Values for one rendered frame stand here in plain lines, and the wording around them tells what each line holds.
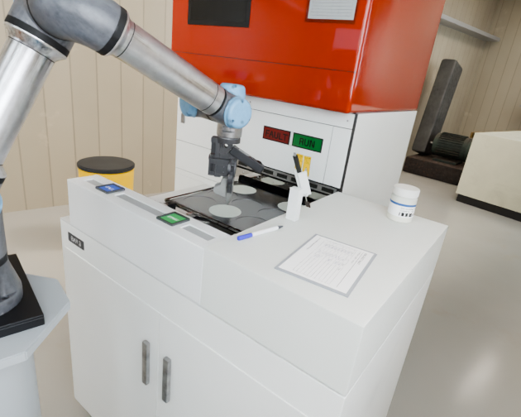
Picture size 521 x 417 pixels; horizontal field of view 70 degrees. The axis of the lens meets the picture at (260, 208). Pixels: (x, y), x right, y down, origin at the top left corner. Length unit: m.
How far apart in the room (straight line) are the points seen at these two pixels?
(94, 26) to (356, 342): 0.69
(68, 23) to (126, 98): 2.85
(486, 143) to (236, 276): 4.77
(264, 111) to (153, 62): 0.66
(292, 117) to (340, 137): 0.19
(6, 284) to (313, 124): 0.95
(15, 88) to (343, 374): 0.79
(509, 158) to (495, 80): 4.18
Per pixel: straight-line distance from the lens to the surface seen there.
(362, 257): 0.83
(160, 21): 3.72
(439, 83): 6.92
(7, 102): 0.88
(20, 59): 0.88
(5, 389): 0.94
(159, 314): 0.98
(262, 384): 0.82
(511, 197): 5.28
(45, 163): 3.52
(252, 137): 1.43
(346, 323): 0.63
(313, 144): 1.29
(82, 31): 0.78
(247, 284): 0.72
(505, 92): 9.17
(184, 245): 0.82
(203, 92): 0.87
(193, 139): 1.65
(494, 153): 5.28
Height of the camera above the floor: 1.32
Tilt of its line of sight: 21 degrees down
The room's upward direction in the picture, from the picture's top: 7 degrees clockwise
